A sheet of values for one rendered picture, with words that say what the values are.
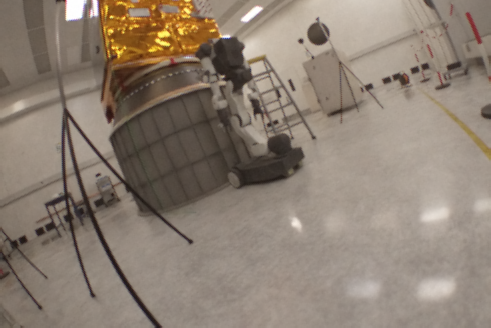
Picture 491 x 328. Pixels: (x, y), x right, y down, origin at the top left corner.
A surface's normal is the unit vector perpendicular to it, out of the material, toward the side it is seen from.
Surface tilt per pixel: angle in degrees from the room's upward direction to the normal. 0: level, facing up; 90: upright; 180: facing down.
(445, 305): 0
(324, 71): 90
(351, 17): 90
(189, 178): 90
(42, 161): 90
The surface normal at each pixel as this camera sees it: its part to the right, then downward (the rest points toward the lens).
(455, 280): -0.39, -0.92
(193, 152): 0.29, -0.06
